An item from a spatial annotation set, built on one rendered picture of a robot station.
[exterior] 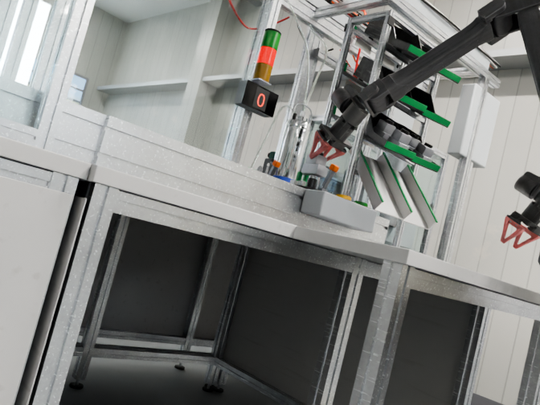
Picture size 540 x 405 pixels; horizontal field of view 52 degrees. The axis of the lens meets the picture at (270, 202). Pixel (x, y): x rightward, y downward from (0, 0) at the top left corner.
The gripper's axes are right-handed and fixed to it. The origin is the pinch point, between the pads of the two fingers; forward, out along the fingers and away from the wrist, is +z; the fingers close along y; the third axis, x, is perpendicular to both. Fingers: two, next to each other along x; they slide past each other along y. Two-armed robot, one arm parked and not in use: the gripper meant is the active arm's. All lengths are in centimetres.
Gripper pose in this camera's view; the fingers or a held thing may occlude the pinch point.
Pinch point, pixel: (317, 157)
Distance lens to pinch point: 164.6
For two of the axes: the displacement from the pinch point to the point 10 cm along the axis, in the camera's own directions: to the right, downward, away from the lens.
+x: 3.6, 6.8, -6.4
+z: -5.9, 7.0, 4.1
